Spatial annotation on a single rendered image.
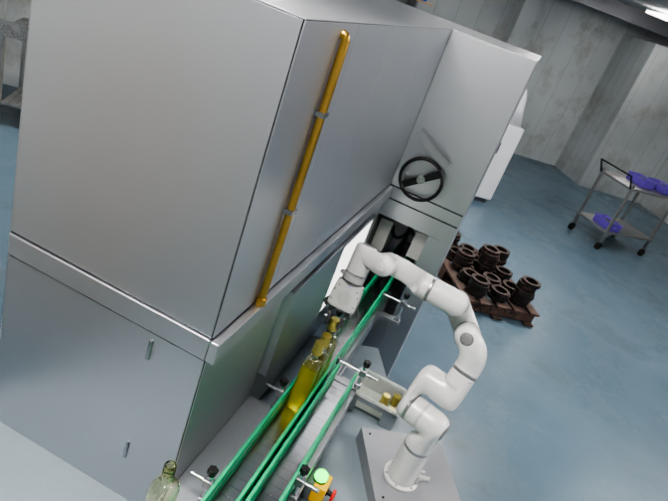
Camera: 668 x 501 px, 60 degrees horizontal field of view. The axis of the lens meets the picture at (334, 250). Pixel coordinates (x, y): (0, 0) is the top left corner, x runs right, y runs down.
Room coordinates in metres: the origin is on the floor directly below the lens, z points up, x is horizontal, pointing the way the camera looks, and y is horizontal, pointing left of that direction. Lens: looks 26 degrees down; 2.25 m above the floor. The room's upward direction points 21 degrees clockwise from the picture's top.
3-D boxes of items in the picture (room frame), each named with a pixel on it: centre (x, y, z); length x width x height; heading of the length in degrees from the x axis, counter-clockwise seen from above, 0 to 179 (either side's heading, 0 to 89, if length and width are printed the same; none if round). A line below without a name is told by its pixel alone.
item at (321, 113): (1.31, 0.13, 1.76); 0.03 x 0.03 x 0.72; 78
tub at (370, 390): (1.89, -0.36, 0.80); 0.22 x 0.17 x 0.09; 78
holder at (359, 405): (1.90, -0.33, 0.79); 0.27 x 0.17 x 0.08; 78
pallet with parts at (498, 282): (5.06, -1.36, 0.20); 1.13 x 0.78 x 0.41; 16
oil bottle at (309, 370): (1.58, -0.06, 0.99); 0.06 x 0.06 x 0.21; 79
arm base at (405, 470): (1.52, -0.50, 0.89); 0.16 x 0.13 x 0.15; 103
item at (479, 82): (2.99, -0.40, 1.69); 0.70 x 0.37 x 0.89; 168
